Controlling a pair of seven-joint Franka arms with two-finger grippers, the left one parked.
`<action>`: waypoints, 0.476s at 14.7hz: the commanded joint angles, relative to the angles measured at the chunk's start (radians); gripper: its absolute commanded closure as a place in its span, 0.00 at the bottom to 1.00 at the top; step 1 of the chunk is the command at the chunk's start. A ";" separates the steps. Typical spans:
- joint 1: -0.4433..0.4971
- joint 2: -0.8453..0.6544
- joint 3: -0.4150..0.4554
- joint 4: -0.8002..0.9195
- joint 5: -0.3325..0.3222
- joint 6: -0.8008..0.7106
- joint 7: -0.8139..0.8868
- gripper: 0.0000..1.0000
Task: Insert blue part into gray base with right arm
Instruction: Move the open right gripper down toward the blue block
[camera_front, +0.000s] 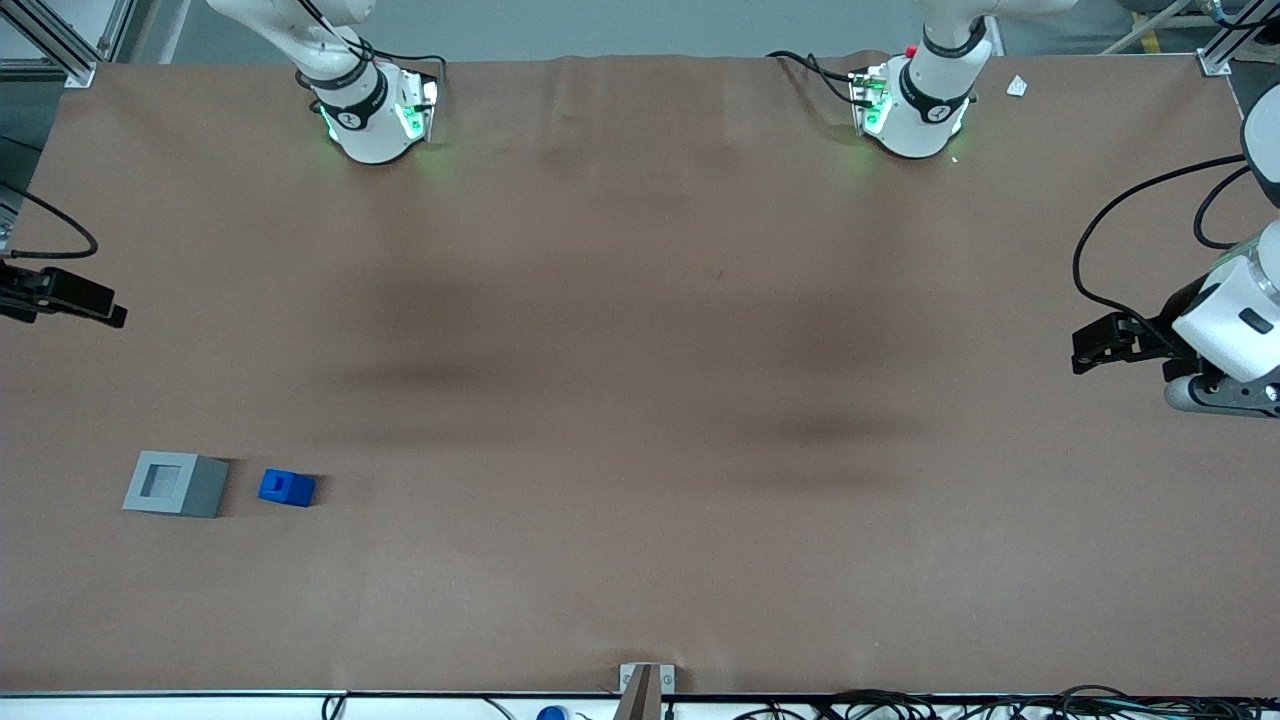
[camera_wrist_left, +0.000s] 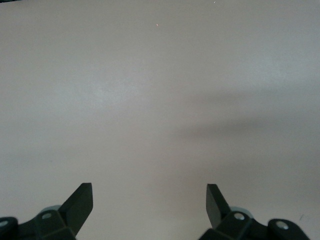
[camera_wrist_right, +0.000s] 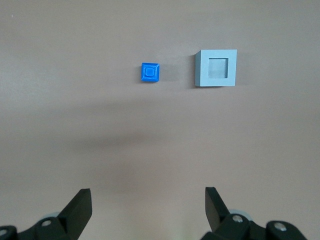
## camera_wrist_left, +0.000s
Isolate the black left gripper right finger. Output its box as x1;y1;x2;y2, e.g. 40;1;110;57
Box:
198;183;311;240

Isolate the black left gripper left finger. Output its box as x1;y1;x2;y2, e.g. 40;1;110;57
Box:
0;182;94;240

